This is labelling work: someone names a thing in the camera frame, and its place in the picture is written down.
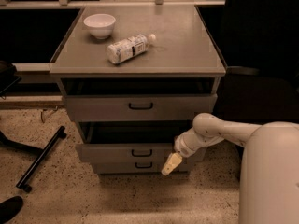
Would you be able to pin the black office chair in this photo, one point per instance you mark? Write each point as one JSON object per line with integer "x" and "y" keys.
{"x": 262, "y": 35}

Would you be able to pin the white plastic bottle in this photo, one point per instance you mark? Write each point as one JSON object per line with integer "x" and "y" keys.
{"x": 130, "y": 47}

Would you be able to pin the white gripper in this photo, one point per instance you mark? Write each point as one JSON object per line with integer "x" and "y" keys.
{"x": 182, "y": 146}

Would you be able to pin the black chair base left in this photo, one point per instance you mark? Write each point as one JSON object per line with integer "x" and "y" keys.
{"x": 7, "y": 80}

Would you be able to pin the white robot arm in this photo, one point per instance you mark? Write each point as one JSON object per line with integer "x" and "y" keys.
{"x": 269, "y": 179}

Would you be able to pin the grey drawer cabinet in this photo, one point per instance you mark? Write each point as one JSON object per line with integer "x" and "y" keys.
{"x": 182, "y": 61}

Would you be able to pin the white bowl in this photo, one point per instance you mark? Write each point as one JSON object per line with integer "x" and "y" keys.
{"x": 100, "y": 26}

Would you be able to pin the black shoe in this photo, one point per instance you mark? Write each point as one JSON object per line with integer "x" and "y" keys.
{"x": 10, "y": 208}

